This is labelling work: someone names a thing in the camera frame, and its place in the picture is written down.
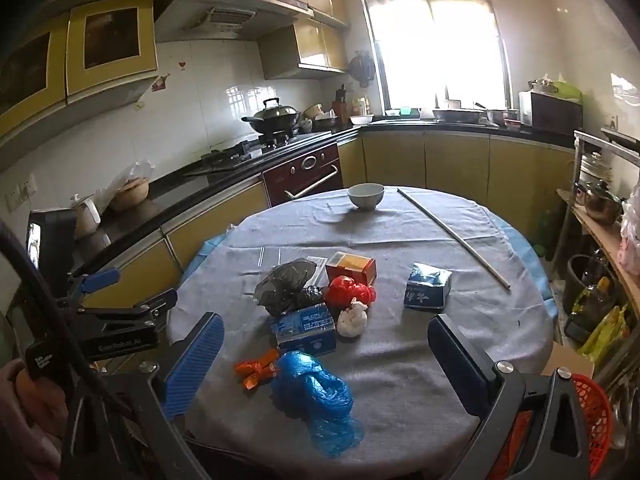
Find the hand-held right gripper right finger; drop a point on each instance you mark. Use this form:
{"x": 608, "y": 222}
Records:
{"x": 452, "y": 360}

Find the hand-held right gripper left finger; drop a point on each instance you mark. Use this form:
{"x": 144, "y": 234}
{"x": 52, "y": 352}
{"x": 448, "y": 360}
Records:
{"x": 200, "y": 360}

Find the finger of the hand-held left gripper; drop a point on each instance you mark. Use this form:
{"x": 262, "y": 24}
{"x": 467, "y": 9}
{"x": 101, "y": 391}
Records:
{"x": 165, "y": 300}
{"x": 102, "y": 279}

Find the orange wrapper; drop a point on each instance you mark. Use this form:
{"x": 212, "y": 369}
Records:
{"x": 255, "y": 367}

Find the silver blue carton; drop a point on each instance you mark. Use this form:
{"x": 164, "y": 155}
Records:
{"x": 427, "y": 287}

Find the white tissue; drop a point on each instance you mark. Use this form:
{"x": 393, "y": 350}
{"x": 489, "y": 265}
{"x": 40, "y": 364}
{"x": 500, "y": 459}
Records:
{"x": 350, "y": 322}

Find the black plastic bag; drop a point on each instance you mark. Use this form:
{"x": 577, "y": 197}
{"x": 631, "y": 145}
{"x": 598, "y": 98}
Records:
{"x": 282, "y": 285}

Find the blue plastic bag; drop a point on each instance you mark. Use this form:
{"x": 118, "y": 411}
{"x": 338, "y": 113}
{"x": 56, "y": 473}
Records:
{"x": 310, "y": 390}

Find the red plastic bag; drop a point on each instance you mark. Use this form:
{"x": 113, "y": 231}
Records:
{"x": 345, "y": 291}

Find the orange cardboard box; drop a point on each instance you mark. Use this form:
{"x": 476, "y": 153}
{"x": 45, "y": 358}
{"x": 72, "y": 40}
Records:
{"x": 357, "y": 266}

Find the red plastic basket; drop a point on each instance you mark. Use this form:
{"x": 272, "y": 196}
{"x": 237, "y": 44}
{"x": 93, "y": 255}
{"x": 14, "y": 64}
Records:
{"x": 595, "y": 410}

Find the person's left hand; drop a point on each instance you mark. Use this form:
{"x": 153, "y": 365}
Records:
{"x": 40, "y": 402}

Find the brown clay pot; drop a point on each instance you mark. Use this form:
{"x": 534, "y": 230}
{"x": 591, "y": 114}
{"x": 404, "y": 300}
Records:
{"x": 130, "y": 195}

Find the black kitchen countertop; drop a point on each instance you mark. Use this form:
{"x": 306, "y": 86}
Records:
{"x": 165, "y": 195}

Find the clear plastic bag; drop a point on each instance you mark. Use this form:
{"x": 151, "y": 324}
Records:
{"x": 135, "y": 170}

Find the brown cardboard box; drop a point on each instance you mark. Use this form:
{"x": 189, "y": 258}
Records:
{"x": 570, "y": 357}

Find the blue table cover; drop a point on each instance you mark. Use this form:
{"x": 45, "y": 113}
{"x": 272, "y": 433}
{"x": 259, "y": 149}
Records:
{"x": 530, "y": 265}

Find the long white stick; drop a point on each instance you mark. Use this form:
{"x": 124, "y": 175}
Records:
{"x": 454, "y": 236}

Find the black bucket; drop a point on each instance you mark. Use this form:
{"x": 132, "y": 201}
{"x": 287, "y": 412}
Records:
{"x": 575, "y": 280}

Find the yellow oil bottle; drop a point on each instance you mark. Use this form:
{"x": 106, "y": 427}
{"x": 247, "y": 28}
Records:
{"x": 590, "y": 305}

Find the yellow packet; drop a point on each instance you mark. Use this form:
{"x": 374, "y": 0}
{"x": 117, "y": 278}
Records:
{"x": 605, "y": 332}

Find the black gas stove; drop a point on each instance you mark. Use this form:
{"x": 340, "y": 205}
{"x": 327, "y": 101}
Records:
{"x": 235, "y": 157}

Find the white bowl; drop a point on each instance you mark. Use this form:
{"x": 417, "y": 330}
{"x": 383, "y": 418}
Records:
{"x": 365, "y": 199}

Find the maroon built-in oven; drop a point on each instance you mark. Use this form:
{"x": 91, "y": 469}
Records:
{"x": 305, "y": 172}

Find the metal shelf rack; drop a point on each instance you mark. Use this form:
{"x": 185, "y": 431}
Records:
{"x": 607, "y": 245}

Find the black wok with lid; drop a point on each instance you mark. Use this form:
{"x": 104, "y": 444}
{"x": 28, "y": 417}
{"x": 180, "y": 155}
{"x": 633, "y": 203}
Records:
{"x": 275, "y": 116}

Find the pink white plastic bag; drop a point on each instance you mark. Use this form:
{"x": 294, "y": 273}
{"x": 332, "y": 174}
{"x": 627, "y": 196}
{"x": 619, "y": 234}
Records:
{"x": 631, "y": 240}

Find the steel pot with lid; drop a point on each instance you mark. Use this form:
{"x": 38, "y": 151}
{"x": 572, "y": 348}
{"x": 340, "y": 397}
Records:
{"x": 602, "y": 205}

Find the metal basin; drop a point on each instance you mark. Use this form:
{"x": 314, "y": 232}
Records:
{"x": 457, "y": 114}

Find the teal container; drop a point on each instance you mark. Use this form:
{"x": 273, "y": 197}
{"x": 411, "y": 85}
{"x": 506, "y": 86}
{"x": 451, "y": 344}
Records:
{"x": 400, "y": 111}

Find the white dish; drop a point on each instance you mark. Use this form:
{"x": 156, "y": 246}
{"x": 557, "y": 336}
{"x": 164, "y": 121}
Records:
{"x": 361, "y": 120}

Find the knife block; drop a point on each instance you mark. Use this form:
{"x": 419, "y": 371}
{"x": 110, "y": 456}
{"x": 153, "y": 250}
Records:
{"x": 341, "y": 107}

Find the microwave oven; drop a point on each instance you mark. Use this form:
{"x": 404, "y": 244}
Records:
{"x": 550, "y": 110}

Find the steel range hood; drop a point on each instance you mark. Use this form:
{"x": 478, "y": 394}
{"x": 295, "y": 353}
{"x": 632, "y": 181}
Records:
{"x": 225, "y": 15}

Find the green plastic lid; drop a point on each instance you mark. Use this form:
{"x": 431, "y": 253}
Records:
{"x": 567, "y": 91}

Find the kitchen window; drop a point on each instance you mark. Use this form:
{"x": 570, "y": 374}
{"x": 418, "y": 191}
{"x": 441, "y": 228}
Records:
{"x": 430, "y": 35}

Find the white wall socket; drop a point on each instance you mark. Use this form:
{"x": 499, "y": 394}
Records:
{"x": 22, "y": 192}

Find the red wall sticker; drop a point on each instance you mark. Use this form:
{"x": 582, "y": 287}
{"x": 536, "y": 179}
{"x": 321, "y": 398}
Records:
{"x": 161, "y": 82}

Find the yellow glass-door wall cabinet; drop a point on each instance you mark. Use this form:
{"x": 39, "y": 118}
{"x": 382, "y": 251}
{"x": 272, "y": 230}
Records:
{"x": 110, "y": 35}

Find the small yellow wall cabinet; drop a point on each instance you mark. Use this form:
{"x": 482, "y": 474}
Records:
{"x": 305, "y": 50}

